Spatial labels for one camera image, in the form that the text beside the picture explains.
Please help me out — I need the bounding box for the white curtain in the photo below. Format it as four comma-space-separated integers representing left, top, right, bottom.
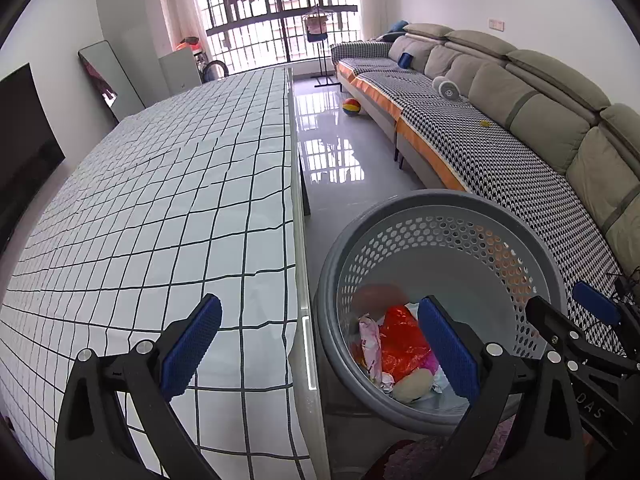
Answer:
356, 0, 382, 41

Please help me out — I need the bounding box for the black cable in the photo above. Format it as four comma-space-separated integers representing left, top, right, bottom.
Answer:
607, 270, 640, 307

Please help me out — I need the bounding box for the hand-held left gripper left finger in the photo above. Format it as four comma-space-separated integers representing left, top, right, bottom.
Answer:
54, 293, 223, 480

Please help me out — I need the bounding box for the red plastic bag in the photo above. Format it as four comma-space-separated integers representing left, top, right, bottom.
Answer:
380, 306, 433, 376

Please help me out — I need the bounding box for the standing mirror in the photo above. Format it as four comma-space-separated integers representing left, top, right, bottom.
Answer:
78, 40, 146, 123

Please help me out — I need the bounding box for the black window grille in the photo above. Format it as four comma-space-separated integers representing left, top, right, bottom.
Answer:
192, 0, 360, 73

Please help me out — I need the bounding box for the grey perforated plastic basket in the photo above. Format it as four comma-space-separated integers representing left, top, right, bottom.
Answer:
314, 189, 568, 436

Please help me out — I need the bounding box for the beige fluffy puff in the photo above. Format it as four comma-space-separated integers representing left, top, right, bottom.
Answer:
392, 370, 433, 403

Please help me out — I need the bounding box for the pink plastic shuttlecock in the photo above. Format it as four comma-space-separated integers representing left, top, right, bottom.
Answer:
410, 352, 441, 376

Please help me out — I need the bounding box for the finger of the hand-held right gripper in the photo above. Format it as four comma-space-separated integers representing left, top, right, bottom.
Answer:
526, 296, 601, 371
572, 281, 640, 361

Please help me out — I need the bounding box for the black drying rack stand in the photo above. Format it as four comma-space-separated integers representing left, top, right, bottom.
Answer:
300, 5, 341, 91

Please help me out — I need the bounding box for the black wheel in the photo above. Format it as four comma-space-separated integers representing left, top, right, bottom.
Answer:
200, 60, 228, 83

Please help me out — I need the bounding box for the pink snack wrapper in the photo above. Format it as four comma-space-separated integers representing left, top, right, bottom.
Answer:
358, 315, 385, 376

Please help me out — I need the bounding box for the grey cabinet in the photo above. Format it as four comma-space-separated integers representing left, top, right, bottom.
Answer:
159, 49, 203, 97

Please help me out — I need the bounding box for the small white fan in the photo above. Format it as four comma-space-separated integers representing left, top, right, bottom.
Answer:
432, 76, 462, 101

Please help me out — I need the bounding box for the maroon fluffy rug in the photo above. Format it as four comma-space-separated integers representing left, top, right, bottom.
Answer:
362, 432, 506, 480

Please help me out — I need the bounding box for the grey fabric sofa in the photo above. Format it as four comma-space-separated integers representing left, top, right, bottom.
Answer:
330, 22, 640, 361

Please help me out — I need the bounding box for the black television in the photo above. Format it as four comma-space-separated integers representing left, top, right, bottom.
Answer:
0, 62, 66, 256

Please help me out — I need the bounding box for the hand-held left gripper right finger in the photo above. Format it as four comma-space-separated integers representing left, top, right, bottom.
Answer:
417, 296, 583, 480

